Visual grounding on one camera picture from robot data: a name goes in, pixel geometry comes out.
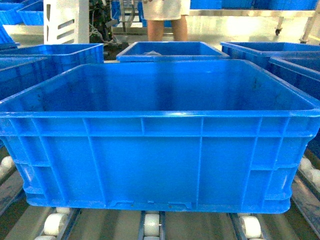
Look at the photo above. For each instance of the large blue plastic crate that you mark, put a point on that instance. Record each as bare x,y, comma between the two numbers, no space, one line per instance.
190,136

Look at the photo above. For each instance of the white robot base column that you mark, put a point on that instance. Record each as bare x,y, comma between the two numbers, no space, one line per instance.
66,22

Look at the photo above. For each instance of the blue crate far left shelf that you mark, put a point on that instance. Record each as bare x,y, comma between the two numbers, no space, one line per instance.
32,14

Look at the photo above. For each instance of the blue crate behind centre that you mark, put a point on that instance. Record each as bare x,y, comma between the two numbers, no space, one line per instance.
163,51

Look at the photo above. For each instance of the white roller wheel centre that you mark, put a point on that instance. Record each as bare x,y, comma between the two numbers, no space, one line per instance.
152,225

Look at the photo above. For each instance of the white roller wheel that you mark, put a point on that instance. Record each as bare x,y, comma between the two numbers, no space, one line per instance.
152,225
54,224
250,226

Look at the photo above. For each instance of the standing person in shorts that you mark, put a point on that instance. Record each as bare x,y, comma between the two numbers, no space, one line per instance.
156,12

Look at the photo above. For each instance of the white roller wheel right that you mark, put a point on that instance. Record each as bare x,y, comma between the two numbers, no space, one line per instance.
250,226

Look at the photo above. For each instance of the blue crate left neighbour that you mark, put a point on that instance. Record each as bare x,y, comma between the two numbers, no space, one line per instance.
60,57

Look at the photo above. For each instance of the blue crate neighbour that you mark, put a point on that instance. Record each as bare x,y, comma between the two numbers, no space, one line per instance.
296,63
60,57

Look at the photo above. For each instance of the blue crate right neighbour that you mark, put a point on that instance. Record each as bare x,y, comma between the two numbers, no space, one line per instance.
296,63

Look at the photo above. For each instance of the white roller wheel left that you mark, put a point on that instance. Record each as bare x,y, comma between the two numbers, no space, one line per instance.
54,224

